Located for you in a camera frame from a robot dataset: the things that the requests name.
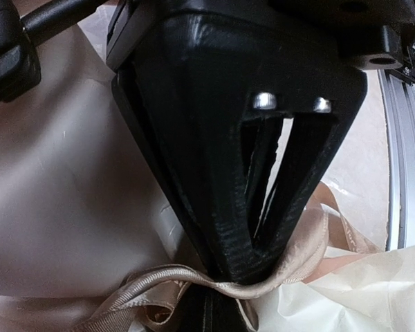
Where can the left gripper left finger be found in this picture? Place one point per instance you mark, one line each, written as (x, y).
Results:
(196, 310)

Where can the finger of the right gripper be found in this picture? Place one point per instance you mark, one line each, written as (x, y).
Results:
(238, 124)

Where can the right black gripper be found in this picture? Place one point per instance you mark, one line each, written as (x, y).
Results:
(370, 35)

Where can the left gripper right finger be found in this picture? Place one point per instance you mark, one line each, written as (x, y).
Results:
(228, 314)

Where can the brown ribbon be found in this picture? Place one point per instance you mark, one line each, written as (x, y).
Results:
(193, 283)

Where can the pink wrapping paper sheet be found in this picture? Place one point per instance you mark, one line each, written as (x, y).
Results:
(81, 221)

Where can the front aluminium rail frame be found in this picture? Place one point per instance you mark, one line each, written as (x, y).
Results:
(399, 102)

